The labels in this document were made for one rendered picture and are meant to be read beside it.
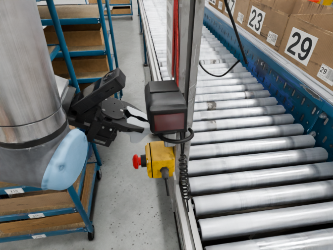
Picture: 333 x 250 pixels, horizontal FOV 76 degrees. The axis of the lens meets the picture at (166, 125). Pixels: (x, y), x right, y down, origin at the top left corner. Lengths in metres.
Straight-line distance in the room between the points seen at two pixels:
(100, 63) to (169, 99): 1.44
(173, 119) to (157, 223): 1.13
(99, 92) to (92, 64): 1.35
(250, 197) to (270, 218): 0.07
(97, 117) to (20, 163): 0.18
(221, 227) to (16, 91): 0.51
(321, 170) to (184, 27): 0.62
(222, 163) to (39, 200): 0.83
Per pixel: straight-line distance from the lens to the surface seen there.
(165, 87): 0.37
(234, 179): 0.68
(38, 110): 0.28
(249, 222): 0.62
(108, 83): 0.40
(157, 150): 0.55
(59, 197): 1.13
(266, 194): 0.68
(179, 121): 0.33
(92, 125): 0.45
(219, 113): 0.91
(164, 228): 1.40
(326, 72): 0.98
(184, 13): 0.37
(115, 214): 1.47
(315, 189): 0.76
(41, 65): 0.27
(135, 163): 0.56
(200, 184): 0.65
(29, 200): 1.18
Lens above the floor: 1.27
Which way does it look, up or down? 40 degrees down
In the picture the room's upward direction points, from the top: straight up
